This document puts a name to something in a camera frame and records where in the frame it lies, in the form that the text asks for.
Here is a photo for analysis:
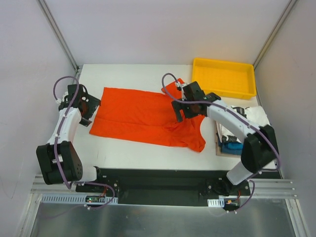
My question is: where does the orange t-shirt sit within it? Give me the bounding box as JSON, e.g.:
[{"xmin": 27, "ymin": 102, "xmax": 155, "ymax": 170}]
[{"xmin": 89, "ymin": 82, "xmax": 206, "ymax": 153}]

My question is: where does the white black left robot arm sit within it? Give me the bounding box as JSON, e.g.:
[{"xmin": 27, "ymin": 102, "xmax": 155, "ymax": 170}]
[{"xmin": 36, "ymin": 84, "xmax": 101, "ymax": 185}]

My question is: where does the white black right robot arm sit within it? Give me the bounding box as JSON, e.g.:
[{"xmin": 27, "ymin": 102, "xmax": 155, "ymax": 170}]
[{"xmin": 172, "ymin": 81, "xmax": 280, "ymax": 195}]

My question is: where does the yellow plastic tray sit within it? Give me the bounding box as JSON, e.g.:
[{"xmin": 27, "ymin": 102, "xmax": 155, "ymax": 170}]
[{"xmin": 192, "ymin": 58, "xmax": 257, "ymax": 100}]

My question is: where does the blue folded t-shirt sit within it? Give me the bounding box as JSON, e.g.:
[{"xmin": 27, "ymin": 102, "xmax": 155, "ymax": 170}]
[{"xmin": 220, "ymin": 142, "xmax": 243, "ymax": 156}]

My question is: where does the white printed folded t-shirt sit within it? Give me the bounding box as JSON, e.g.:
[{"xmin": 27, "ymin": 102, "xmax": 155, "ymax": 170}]
[{"xmin": 216, "ymin": 106, "xmax": 270, "ymax": 143}]

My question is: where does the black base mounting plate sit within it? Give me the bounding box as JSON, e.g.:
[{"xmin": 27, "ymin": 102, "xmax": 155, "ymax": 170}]
[{"xmin": 76, "ymin": 168, "xmax": 250, "ymax": 206}]

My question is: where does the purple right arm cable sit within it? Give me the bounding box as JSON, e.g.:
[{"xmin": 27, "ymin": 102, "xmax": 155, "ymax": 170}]
[{"xmin": 161, "ymin": 73, "xmax": 281, "ymax": 215}]

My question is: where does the left slotted cable duct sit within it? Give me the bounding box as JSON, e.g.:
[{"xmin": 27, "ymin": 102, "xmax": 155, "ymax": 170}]
[{"xmin": 41, "ymin": 194, "xmax": 118, "ymax": 205}]

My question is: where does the slotted cable duct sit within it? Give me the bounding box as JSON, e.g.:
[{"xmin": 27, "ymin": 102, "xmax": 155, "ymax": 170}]
[
  {"xmin": 207, "ymin": 198, "xmax": 225, "ymax": 208},
  {"xmin": 41, "ymin": 194, "xmax": 118, "ymax": 205}
]

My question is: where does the right slotted cable duct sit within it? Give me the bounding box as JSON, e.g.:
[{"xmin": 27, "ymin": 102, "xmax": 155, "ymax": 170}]
[{"xmin": 207, "ymin": 198, "xmax": 225, "ymax": 208}]

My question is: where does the aluminium frame rail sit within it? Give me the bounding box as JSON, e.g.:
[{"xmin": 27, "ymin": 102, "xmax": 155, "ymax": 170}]
[{"xmin": 31, "ymin": 174, "xmax": 298, "ymax": 198}]

